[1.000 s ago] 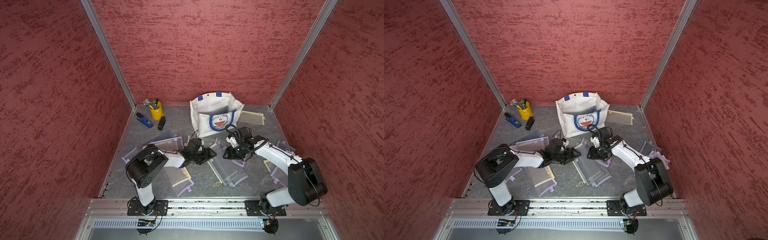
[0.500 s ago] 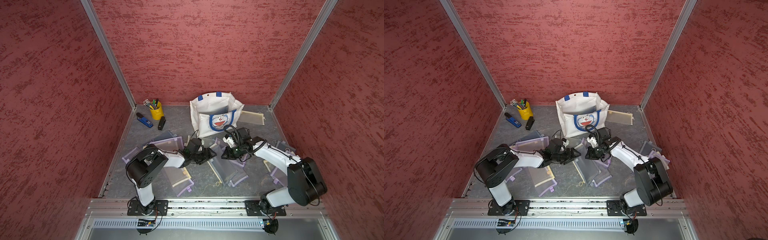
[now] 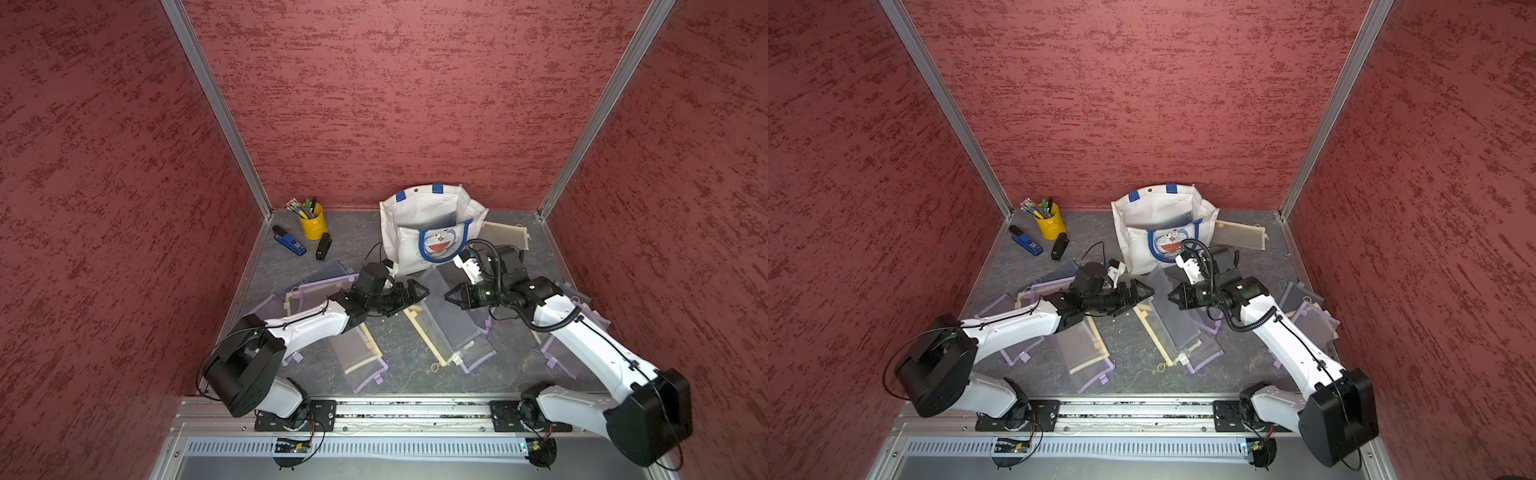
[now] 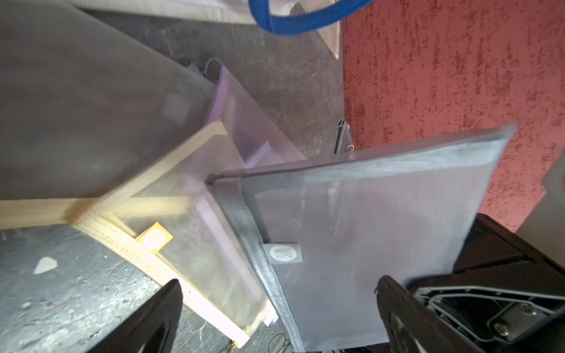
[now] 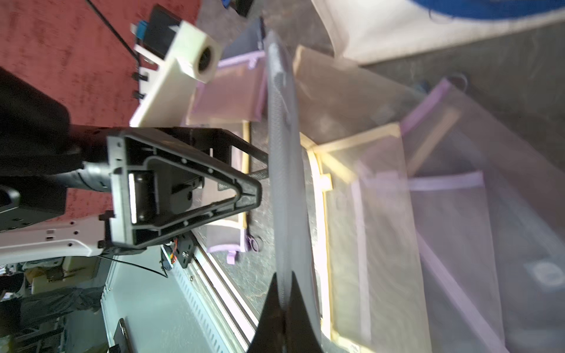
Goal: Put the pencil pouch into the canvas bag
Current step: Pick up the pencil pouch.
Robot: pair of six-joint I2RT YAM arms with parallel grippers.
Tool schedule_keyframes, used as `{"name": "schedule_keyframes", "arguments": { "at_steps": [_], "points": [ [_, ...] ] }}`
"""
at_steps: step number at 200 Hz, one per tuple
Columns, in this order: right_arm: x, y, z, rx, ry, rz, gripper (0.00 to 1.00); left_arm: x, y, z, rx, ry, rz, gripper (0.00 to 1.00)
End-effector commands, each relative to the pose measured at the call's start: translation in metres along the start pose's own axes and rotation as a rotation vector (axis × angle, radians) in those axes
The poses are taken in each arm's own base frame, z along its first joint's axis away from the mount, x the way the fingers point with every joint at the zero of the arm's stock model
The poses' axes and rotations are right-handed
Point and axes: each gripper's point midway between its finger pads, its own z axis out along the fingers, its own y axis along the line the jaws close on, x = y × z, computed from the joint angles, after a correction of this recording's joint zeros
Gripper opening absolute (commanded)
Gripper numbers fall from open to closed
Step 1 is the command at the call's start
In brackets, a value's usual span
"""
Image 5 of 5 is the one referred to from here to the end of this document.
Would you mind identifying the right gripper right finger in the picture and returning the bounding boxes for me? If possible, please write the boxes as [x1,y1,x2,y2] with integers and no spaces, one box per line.
[285,282,323,353]

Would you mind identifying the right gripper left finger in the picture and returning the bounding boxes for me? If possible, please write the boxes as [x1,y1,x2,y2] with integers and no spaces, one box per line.
[247,274,285,353]

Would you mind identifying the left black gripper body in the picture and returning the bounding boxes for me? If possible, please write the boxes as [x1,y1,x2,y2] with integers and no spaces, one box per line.
[107,127,268,249]

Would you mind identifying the dark grey mesh pouch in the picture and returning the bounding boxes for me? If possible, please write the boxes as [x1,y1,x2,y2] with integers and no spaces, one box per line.
[265,31,322,345]

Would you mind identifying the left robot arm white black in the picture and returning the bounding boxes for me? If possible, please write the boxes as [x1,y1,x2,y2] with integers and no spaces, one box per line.
[1,71,268,263]

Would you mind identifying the yellow trim mesh pouch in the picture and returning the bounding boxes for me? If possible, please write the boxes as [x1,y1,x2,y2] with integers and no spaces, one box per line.
[293,46,432,352]

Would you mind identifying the purple mesh pouch far left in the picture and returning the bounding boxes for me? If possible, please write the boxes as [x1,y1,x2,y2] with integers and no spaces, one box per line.
[201,179,260,266]

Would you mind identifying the purple trim mesh pouch centre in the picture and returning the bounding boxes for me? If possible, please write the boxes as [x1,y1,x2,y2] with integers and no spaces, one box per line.
[185,51,267,125]

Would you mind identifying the purple mesh pouch on yellow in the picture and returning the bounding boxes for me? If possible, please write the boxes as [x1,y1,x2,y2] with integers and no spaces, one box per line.
[352,78,565,353]

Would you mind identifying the white canvas Doraemon tote bag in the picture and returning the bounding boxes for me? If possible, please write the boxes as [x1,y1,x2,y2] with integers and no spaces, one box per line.
[313,1,564,65]

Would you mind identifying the aluminium front rail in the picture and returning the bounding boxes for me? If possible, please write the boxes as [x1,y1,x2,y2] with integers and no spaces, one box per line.
[162,235,258,352]

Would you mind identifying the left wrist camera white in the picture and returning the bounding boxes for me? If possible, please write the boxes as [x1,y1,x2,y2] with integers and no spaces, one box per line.
[129,4,222,127]

